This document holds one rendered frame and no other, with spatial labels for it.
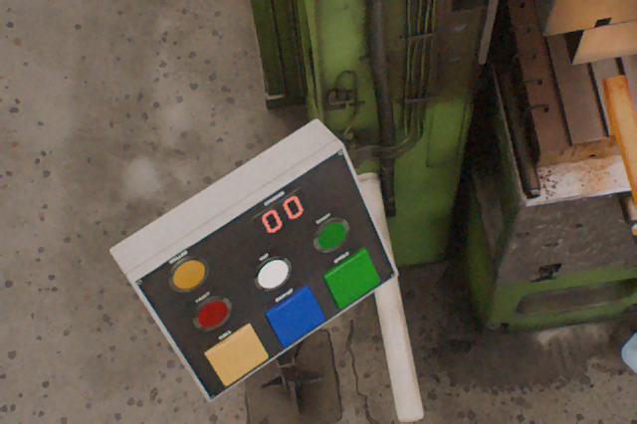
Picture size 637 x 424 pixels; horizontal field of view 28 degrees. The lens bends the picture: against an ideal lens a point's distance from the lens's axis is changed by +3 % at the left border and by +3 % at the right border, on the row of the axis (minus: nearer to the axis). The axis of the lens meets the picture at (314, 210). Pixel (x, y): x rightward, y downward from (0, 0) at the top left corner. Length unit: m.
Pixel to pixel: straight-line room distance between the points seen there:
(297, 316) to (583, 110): 0.54
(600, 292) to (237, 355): 1.14
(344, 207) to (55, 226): 1.37
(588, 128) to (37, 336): 1.47
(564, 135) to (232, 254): 0.57
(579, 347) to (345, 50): 1.26
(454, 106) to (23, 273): 1.28
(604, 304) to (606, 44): 1.18
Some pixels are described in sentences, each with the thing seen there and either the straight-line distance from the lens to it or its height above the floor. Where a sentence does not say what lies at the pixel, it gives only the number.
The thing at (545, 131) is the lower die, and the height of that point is 0.98.
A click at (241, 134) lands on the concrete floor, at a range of 2.99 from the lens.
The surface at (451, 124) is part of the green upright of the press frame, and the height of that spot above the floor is 0.80.
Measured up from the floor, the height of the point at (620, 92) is 1.01.
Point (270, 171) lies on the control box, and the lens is 1.67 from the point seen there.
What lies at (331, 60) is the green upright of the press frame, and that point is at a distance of 1.81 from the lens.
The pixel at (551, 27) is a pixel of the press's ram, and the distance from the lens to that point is 1.54.
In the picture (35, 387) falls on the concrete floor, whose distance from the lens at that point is 2.89.
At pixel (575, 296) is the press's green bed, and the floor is 0.15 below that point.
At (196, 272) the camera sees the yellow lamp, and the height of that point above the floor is 1.16.
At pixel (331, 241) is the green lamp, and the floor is 1.08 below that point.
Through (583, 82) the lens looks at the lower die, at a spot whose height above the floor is 0.99.
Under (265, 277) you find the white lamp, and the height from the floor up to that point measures 1.09.
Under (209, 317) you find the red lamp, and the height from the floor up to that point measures 1.09.
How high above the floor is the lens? 2.74
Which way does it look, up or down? 70 degrees down
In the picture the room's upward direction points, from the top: 8 degrees counter-clockwise
